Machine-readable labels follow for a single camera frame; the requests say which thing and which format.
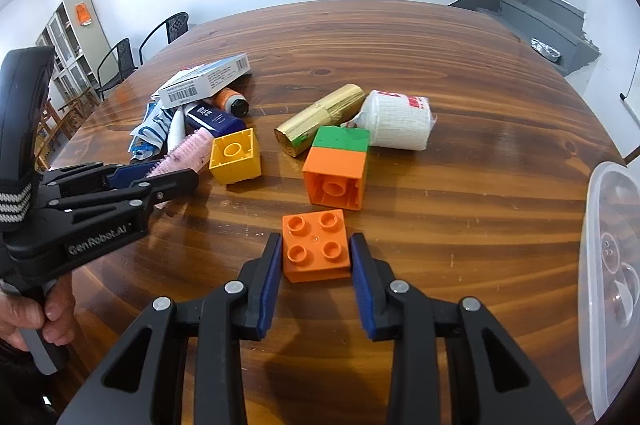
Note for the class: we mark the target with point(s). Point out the white bandage roll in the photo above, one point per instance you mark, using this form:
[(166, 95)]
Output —
[(400, 125)]

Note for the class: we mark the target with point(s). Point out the person's left hand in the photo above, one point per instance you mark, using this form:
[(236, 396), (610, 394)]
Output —
[(60, 320)]

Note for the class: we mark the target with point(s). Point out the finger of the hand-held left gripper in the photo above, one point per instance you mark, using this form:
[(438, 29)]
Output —
[(170, 187), (127, 175)]

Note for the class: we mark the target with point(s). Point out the orange and green toy brick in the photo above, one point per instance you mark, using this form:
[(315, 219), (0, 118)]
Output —
[(335, 175)]

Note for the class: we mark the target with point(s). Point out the dark blue bottle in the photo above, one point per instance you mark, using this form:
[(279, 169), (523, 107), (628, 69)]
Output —
[(220, 120)]

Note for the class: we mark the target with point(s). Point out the orange tube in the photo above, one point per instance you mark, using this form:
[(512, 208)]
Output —
[(231, 97)]

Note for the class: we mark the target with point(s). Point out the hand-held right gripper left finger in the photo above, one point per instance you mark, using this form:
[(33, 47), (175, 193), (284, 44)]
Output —
[(269, 290)]

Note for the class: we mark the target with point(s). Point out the white packet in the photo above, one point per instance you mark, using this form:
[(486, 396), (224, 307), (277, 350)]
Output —
[(176, 130)]

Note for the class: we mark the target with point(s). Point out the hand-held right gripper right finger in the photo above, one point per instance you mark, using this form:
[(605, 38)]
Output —
[(361, 290)]

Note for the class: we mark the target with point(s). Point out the small orange toy brick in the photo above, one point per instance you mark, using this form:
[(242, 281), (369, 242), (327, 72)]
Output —
[(315, 255)]

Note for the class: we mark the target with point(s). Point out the glass door cabinet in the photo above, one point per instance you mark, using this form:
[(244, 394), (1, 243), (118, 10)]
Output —
[(75, 55)]

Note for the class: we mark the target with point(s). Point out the black metal chair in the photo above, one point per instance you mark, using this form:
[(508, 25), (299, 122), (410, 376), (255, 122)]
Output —
[(175, 25), (117, 60)]

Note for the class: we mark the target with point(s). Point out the blue white tube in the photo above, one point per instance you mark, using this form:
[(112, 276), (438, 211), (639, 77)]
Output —
[(150, 130)]

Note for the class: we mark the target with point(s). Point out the white and blue carton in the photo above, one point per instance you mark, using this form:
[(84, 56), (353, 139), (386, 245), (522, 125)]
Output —
[(200, 82)]

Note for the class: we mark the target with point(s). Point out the wooden chair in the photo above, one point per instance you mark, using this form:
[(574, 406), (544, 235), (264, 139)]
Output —
[(55, 120)]

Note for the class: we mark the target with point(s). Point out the grey staircase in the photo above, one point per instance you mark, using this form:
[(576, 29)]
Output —
[(540, 20)]

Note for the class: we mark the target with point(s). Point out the pink hair roller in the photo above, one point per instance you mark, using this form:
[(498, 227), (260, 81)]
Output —
[(187, 152)]

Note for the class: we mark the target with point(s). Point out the gold foil roll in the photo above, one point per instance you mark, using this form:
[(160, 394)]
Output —
[(320, 115)]

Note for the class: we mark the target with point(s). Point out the yellow toy brick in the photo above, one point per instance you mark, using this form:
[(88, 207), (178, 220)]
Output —
[(240, 165)]

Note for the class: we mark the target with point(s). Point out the foil bowl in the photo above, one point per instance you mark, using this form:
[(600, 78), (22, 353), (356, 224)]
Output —
[(546, 50)]

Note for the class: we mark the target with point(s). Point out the clear plastic bowl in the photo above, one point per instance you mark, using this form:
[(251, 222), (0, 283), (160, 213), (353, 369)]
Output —
[(595, 305)]

